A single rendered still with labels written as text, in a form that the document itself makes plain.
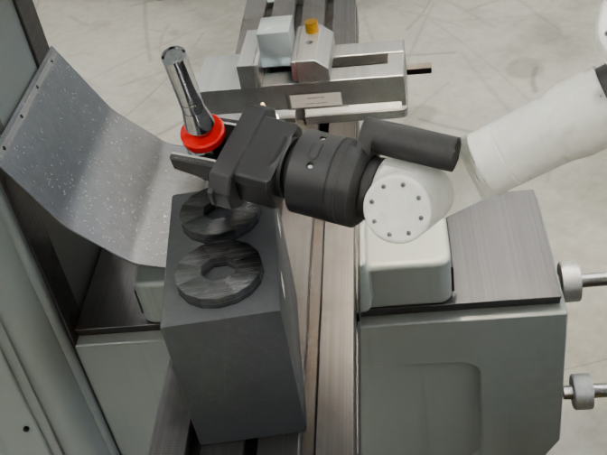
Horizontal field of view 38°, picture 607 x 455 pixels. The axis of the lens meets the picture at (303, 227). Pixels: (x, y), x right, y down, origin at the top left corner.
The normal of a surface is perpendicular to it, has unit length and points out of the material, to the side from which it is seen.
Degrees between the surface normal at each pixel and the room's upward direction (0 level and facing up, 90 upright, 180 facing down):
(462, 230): 0
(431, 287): 90
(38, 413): 88
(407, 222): 62
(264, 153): 19
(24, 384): 88
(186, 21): 0
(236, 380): 90
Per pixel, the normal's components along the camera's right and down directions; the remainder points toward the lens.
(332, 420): -0.14, -0.77
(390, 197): -0.37, 0.19
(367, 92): -0.09, 0.63
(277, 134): -0.15, -0.53
